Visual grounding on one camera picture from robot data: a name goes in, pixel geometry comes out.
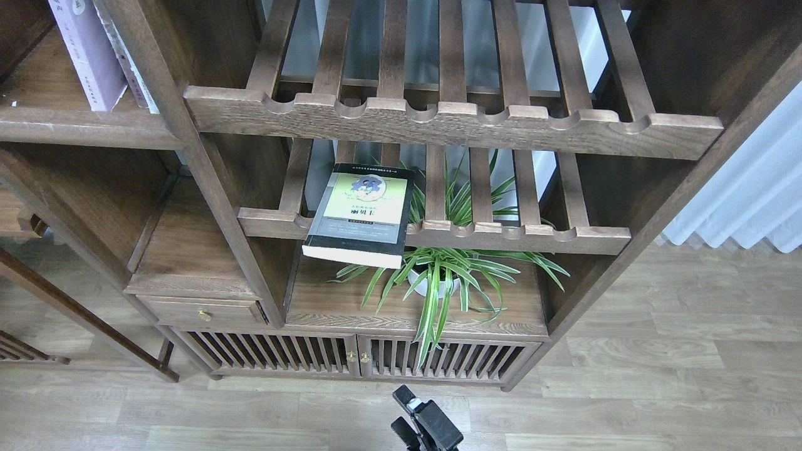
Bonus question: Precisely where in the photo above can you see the dark wooden side furniture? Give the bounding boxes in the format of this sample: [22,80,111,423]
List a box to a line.
[2,188,179,382]

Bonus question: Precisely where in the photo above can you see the white book behind post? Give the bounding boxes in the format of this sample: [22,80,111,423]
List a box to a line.
[93,1,160,114]

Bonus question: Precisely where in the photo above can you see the dark wooden bookshelf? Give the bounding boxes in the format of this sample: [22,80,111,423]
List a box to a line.
[2,1,800,391]

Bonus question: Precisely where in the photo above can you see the white and lilac book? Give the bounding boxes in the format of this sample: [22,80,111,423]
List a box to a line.
[48,1,128,111]

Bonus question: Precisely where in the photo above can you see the white pleated curtain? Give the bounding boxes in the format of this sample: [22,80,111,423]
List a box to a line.
[661,85,801,253]

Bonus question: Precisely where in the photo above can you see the white plant pot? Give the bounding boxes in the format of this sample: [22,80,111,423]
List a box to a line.
[407,265,461,299]

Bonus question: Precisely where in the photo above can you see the green spider plant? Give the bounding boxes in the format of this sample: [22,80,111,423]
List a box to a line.
[329,175,570,369]

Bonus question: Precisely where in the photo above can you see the black and green book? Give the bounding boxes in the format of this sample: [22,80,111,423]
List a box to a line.
[303,163,414,269]

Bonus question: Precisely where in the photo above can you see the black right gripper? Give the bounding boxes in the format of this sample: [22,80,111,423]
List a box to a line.
[390,385,464,451]

